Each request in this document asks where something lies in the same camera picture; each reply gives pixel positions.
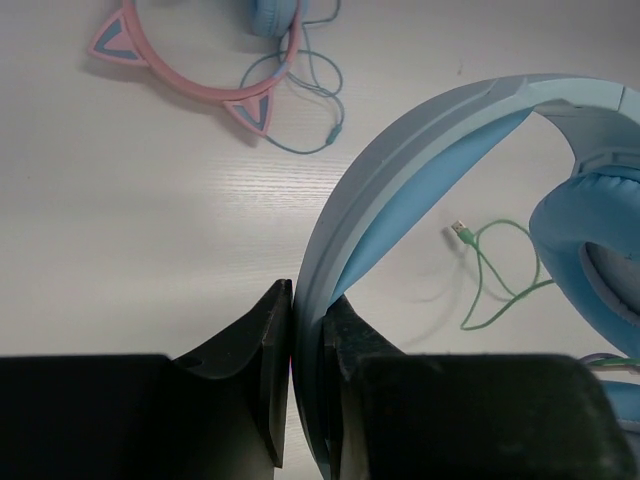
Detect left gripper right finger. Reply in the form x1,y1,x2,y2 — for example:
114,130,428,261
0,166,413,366
322,296,400,479

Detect pink cat-ear headphones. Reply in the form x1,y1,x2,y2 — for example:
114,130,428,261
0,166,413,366
88,1,308,137

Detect green headphone cable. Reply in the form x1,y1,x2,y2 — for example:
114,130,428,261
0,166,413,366
452,218,556,332

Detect light blue headphones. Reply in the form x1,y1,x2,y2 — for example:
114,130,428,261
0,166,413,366
293,74,639,477

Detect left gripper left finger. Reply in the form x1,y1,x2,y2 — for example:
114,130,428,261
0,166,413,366
172,279,293,469

